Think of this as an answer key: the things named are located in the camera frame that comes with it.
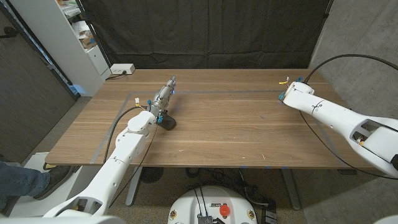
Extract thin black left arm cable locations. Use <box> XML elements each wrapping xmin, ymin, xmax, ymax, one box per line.
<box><xmin>108</xmin><ymin>124</ymin><xmax>159</xmax><ymax>208</ymax></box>

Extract white shelf cabinet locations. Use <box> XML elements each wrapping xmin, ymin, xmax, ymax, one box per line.
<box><xmin>9</xmin><ymin>0</ymin><xmax>112</xmax><ymax>97</ymax></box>

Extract cardboard box with blue tape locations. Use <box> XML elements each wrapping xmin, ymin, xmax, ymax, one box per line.
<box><xmin>79</xmin><ymin>33</ymin><xmax>97</xmax><ymax>50</ymax></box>

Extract white papers on shelf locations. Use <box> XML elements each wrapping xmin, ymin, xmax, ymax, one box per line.
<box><xmin>70</xmin><ymin>20</ymin><xmax>91</xmax><ymax>40</ymax></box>

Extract black power adapter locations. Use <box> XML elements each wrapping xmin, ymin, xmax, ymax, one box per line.
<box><xmin>261</xmin><ymin>207</ymin><xmax>278</xmax><ymax>224</ymax></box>

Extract person's leg in jeans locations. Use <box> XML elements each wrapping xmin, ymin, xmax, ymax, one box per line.
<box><xmin>0</xmin><ymin>161</ymin><xmax>50</xmax><ymax>212</ymax></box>

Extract white power strip box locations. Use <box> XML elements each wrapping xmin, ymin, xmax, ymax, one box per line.
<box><xmin>109</xmin><ymin>63</ymin><xmax>136</xmax><ymax>75</ymax></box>

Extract black door handle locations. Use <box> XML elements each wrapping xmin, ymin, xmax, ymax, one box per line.
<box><xmin>0</xmin><ymin>26</ymin><xmax>19</xmax><ymax>39</ymax></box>

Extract black backdrop curtain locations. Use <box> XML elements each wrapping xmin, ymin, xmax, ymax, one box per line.
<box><xmin>80</xmin><ymin>0</ymin><xmax>333</xmax><ymax>70</ymax></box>

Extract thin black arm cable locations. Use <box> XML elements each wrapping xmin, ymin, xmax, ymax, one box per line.
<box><xmin>108</xmin><ymin>124</ymin><xmax>159</xmax><ymax>208</ymax></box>
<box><xmin>298</xmin><ymin>110</ymin><xmax>398</xmax><ymax>180</ymax></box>

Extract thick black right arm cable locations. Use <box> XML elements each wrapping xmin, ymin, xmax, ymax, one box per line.
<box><xmin>303</xmin><ymin>54</ymin><xmax>398</xmax><ymax>84</ymax></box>

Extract white floor platform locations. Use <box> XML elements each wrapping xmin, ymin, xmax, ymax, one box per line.
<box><xmin>9</xmin><ymin>151</ymin><xmax>105</xmax><ymax>218</ymax></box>

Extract black power strip cord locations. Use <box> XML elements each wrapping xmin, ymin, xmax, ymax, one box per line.
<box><xmin>104</xmin><ymin>70</ymin><xmax>127</xmax><ymax>81</ymax></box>

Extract grey table leg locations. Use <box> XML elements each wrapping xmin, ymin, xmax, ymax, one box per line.
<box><xmin>280</xmin><ymin>169</ymin><xmax>302</xmax><ymax>211</ymax></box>
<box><xmin>125</xmin><ymin>166</ymin><xmax>143</xmax><ymax>207</ymax></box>

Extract black floor cable tangle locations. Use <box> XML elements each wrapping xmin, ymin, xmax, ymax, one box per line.
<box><xmin>185</xmin><ymin>167</ymin><xmax>277</xmax><ymax>212</ymax></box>

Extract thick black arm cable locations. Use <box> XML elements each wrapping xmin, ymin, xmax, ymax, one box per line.
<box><xmin>303</xmin><ymin>54</ymin><xmax>398</xmax><ymax>84</ymax></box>
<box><xmin>103</xmin><ymin>105</ymin><xmax>150</xmax><ymax>164</ymax></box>

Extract black round floor object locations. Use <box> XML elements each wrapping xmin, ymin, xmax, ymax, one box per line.
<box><xmin>139</xmin><ymin>167</ymin><xmax>165</xmax><ymax>184</ymax></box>

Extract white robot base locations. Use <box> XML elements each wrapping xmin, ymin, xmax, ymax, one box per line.
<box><xmin>167</xmin><ymin>185</ymin><xmax>258</xmax><ymax>224</ymax></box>

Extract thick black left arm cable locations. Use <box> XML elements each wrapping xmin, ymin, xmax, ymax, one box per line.
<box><xmin>103</xmin><ymin>105</ymin><xmax>150</xmax><ymax>164</ymax></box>

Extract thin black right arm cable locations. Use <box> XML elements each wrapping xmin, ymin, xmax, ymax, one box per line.
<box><xmin>298</xmin><ymin>110</ymin><xmax>398</xmax><ymax>180</ymax></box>

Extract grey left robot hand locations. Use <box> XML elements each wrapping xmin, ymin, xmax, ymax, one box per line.
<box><xmin>148</xmin><ymin>75</ymin><xmax>177</xmax><ymax>118</ymax></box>

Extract person's dark shoe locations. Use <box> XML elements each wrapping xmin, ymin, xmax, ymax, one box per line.
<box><xmin>33</xmin><ymin>165</ymin><xmax>72</xmax><ymax>200</ymax></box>

